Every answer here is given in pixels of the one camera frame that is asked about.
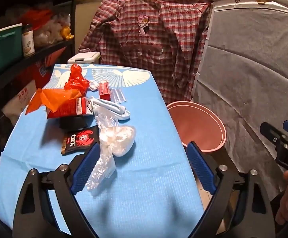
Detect white tissue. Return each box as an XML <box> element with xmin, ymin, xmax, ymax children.
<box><xmin>89</xmin><ymin>80</ymin><xmax>99</xmax><ymax>91</ymax></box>

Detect yellow toy figure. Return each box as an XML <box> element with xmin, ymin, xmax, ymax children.
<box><xmin>60</xmin><ymin>26</ymin><xmax>74</xmax><ymax>40</ymax></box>

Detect grey cloth cover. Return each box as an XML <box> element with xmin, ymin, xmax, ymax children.
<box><xmin>194</xmin><ymin>9</ymin><xmax>288</xmax><ymax>198</ymax></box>

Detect red blue box on shelf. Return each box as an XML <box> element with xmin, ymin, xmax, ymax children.
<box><xmin>14</xmin><ymin>48</ymin><xmax>65</xmax><ymax>88</ymax></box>

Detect small red medicine box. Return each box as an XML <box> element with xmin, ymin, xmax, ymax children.
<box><xmin>99</xmin><ymin>81</ymin><xmax>111</xmax><ymax>101</ymax></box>

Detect large red carton box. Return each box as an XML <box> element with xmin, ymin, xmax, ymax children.
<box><xmin>47</xmin><ymin>97</ymin><xmax>92</xmax><ymax>119</ymax></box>

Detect black red crab snack packet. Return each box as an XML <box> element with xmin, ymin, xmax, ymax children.
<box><xmin>61</xmin><ymin>126</ymin><xmax>99</xmax><ymax>156</ymax></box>

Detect red plastic bag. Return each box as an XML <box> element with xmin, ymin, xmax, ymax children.
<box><xmin>63</xmin><ymin>64</ymin><xmax>90</xmax><ymax>96</ymax></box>

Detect red plaid shirt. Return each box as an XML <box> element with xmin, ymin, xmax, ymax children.
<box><xmin>78</xmin><ymin>0</ymin><xmax>211</xmax><ymax>104</ymax></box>

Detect pink plastic trash basin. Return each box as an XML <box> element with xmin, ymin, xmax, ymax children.
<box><xmin>167</xmin><ymin>101</ymin><xmax>227</xmax><ymax>153</ymax></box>

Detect black shelf rack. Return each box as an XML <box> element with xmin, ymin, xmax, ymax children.
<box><xmin>0</xmin><ymin>0</ymin><xmax>76</xmax><ymax>93</ymax></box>

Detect clear plastic bag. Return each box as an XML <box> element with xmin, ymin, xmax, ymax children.
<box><xmin>85</xmin><ymin>107</ymin><xmax>136</xmax><ymax>195</ymax></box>

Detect white bag with red print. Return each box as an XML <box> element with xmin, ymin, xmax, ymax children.
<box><xmin>2</xmin><ymin>80</ymin><xmax>36</xmax><ymax>126</ymax></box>

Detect blue tablecloth with white wings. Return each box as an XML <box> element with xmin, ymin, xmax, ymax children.
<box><xmin>0</xmin><ymin>64</ymin><xmax>204</xmax><ymax>237</ymax></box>

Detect clear plastic wrapper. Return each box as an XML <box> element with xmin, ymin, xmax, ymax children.
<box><xmin>111</xmin><ymin>88</ymin><xmax>127</xmax><ymax>104</ymax></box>

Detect orange plastic bag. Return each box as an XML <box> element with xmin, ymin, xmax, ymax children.
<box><xmin>25</xmin><ymin>89</ymin><xmax>82</xmax><ymax>114</ymax></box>

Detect labelled glass jar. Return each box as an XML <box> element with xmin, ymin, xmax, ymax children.
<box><xmin>21</xmin><ymin>24</ymin><xmax>35</xmax><ymax>57</ymax></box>

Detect white plastic bags on shelf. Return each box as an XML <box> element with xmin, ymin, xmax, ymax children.
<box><xmin>33</xmin><ymin>13</ymin><xmax>71</xmax><ymax>48</ymax></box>

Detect green storage box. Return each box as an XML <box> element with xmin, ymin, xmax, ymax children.
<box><xmin>0</xmin><ymin>23</ymin><xmax>22</xmax><ymax>70</ymax></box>

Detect white lidded trash bin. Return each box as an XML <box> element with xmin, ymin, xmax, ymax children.
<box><xmin>67</xmin><ymin>52</ymin><xmax>101</xmax><ymax>64</ymax></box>

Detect red bag on shelf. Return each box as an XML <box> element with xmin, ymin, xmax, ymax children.
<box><xmin>18</xmin><ymin>9</ymin><xmax>54</xmax><ymax>31</ymax></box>

